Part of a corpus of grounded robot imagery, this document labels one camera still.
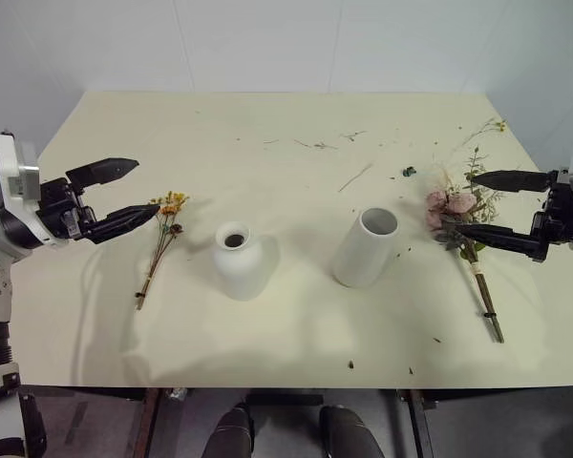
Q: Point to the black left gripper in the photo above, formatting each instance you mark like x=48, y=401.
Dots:
x=59, y=210

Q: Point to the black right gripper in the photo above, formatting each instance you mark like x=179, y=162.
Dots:
x=561, y=217

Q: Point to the white bottle-shaped vase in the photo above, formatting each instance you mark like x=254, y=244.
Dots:
x=241, y=267

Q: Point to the white cylinder vase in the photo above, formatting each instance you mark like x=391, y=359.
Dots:
x=363, y=253

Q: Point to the pink dried flower bouquet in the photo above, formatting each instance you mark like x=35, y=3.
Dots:
x=451, y=205

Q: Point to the small yellow dried flower bunch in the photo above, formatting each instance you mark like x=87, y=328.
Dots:
x=164, y=224

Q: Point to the small teal scrap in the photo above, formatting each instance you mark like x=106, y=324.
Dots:
x=409, y=171

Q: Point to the pale dry straw stem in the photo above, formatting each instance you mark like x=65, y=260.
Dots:
x=355, y=177

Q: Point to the thin dry twig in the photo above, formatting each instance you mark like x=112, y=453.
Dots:
x=353, y=135
x=315, y=144

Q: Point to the white robot torso shell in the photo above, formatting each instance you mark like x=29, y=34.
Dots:
x=2, y=424

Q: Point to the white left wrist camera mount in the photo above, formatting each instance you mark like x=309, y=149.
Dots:
x=9, y=164

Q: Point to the brown table frame bar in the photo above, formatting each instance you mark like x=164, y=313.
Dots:
x=148, y=422

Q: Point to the black table frame bar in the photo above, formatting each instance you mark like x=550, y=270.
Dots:
x=418, y=422

